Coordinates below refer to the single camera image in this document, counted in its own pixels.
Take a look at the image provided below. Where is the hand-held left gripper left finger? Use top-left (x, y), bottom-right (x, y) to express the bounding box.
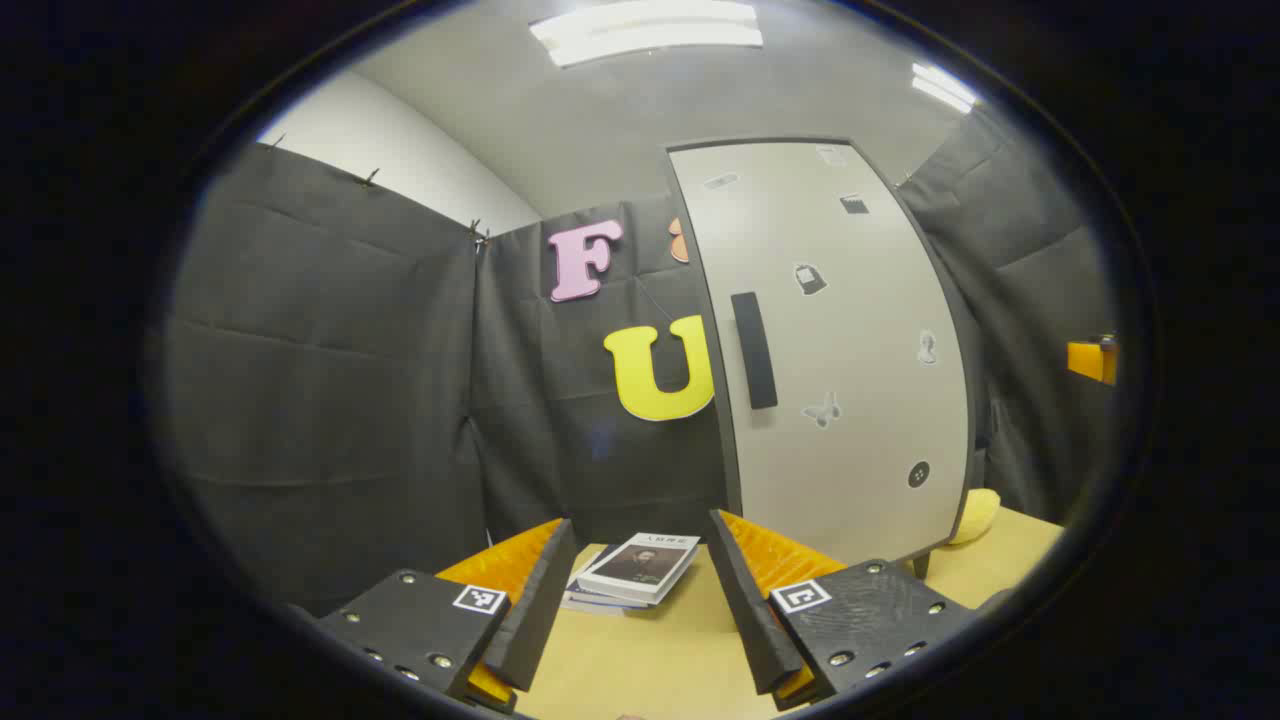
top-left (318, 518), bottom-right (581, 713)

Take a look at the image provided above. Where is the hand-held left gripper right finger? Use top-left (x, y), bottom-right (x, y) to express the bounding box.
top-left (708, 508), bottom-right (976, 711)

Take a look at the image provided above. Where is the grey cabinet door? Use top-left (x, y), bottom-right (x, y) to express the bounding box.
top-left (668, 140), bottom-right (976, 566)

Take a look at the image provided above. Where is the black cabinet door handle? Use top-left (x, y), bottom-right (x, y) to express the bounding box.
top-left (730, 292), bottom-right (779, 411)

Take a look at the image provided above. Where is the glossy black cabinet body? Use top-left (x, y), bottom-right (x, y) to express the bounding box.
top-left (660, 135), bottom-right (991, 583)

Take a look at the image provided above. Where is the blue cover book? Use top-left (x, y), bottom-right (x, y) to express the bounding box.
top-left (560, 545), bottom-right (651, 616)

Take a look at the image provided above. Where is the yellow round plush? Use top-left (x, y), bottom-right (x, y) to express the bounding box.
top-left (948, 488), bottom-right (1001, 546)

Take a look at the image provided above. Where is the black backdrop cloth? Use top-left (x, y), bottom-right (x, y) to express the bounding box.
top-left (165, 105), bottom-right (1116, 616)

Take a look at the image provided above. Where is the small ceiling light panel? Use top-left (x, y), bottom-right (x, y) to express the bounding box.
top-left (910, 62), bottom-right (976, 114)

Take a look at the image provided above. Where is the large ceiling light panel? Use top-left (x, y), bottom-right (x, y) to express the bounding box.
top-left (530, 0), bottom-right (763, 68)

